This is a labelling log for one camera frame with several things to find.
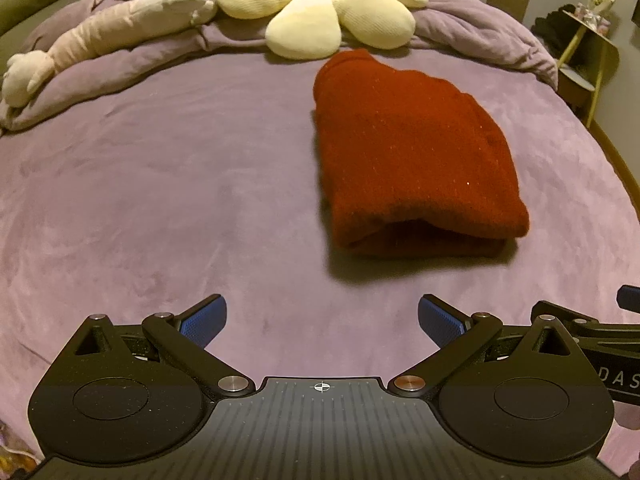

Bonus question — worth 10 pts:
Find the yellow-green side table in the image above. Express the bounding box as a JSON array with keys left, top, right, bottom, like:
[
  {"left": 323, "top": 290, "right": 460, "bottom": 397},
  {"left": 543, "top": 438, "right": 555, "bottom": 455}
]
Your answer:
[{"left": 555, "top": 5, "right": 621, "bottom": 128}]

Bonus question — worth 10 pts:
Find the purple bed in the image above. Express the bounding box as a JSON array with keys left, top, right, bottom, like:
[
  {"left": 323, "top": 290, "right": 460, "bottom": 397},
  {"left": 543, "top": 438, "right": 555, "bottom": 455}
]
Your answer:
[{"left": 0, "top": 50, "right": 640, "bottom": 461}]

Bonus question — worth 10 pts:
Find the long pink plush toy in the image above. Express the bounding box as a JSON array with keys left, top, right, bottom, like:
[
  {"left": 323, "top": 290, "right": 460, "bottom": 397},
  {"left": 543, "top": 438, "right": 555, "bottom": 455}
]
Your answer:
[{"left": 1, "top": 0, "right": 217, "bottom": 108}]

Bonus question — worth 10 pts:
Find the red knit cardigan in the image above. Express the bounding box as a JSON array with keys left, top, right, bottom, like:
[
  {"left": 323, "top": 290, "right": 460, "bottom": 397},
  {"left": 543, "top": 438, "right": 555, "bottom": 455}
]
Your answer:
[{"left": 312, "top": 49, "right": 531, "bottom": 261}]

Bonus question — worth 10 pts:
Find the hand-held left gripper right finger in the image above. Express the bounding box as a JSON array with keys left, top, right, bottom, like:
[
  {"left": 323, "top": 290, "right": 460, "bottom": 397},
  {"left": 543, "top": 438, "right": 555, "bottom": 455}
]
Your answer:
[{"left": 387, "top": 294, "right": 597, "bottom": 400}]

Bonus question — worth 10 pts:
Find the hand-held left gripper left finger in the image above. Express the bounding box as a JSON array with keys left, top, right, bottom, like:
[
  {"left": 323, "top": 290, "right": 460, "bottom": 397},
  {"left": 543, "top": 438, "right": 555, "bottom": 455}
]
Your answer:
[{"left": 49, "top": 294, "right": 257, "bottom": 400}]

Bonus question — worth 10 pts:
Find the purple duvet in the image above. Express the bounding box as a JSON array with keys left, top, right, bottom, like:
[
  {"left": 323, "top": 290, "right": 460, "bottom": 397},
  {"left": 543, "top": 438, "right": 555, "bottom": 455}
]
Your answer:
[{"left": 0, "top": 0, "right": 560, "bottom": 133}]

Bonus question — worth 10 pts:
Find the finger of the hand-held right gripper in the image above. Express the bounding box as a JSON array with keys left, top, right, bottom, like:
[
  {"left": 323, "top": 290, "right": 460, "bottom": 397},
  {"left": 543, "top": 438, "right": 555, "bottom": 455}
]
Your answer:
[
  {"left": 531, "top": 300, "right": 640, "bottom": 341},
  {"left": 616, "top": 285, "right": 640, "bottom": 312}
]

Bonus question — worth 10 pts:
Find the cream flower-shaped pillow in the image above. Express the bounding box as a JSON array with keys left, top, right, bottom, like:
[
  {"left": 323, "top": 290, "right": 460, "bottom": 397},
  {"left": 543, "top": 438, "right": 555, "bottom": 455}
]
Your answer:
[{"left": 215, "top": 0, "right": 430, "bottom": 60}]

